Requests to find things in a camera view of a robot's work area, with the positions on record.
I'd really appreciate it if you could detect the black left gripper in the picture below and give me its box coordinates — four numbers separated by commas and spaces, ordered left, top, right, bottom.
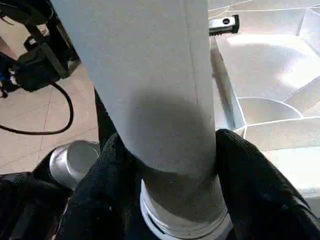
208, 14, 240, 38

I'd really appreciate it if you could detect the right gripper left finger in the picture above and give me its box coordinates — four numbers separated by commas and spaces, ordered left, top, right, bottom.
59, 133, 142, 240

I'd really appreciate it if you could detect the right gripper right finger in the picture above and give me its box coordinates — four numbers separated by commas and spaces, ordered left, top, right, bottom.
215, 128, 320, 240

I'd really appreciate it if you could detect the white plastic table top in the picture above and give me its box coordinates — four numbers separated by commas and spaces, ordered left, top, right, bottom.
207, 0, 320, 201

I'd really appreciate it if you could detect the white plastic table leg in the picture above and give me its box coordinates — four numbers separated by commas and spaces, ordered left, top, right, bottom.
49, 0, 235, 238

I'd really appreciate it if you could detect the silver metal cylinder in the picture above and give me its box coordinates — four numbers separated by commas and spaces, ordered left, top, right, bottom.
48, 139, 101, 190

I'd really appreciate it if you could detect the black equipment box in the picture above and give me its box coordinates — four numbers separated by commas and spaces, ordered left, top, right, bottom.
0, 0, 82, 93

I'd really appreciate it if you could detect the black floor cable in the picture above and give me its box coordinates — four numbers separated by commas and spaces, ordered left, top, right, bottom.
0, 82, 75, 136

